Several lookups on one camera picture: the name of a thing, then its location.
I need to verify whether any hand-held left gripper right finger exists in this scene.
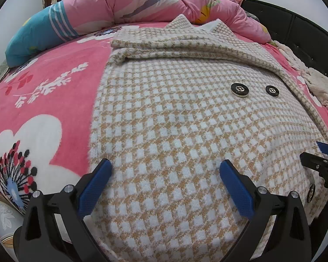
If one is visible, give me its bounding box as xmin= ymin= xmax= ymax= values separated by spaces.
xmin=219 ymin=160 xmax=312 ymax=262

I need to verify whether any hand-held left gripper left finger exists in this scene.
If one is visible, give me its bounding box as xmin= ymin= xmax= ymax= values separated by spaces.
xmin=21 ymin=158 xmax=112 ymax=262

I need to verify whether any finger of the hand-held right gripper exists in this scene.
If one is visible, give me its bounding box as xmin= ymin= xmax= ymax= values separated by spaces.
xmin=316 ymin=141 xmax=328 ymax=159
xmin=300 ymin=153 xmax=328 ymax=171

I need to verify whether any beige white checkered coat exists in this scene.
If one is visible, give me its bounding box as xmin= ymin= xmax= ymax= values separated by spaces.
xmin=89 ymin=14 xmax=328 ymax=262

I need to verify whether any cream fluffy garment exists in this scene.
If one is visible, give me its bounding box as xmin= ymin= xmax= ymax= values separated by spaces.
xmin=270 ymin=40 xmax=328 ymax=121

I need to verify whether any grey floral mattress side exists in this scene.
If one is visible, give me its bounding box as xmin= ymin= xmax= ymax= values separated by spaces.
xmin=0 ymin=186 xmax=25 ymax=252

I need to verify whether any pink floral blanket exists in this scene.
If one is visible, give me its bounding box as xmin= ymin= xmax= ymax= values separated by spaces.
xmin=0 ymin=22 xmax=328 ymax=219

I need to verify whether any black padded headboard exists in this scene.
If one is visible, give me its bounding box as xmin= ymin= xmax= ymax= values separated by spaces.
xmin=242 ymin=0 xmax=328 ymax=88

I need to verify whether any pink and blue quilt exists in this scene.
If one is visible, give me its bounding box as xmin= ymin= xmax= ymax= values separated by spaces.
xmin=5 ymin=0 xmax=272 ymax=68

